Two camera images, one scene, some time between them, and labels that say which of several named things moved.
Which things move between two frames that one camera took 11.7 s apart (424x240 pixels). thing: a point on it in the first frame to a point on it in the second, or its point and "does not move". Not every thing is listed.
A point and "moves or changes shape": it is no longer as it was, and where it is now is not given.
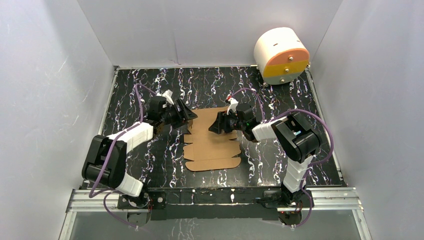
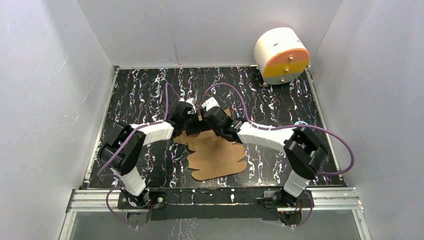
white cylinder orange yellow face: x=281 y=55 does not move
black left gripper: x=178 y=112 to x=192 y=126
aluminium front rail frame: x=344 y=199 does not move
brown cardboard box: x=208 y=150 moves or changes shape
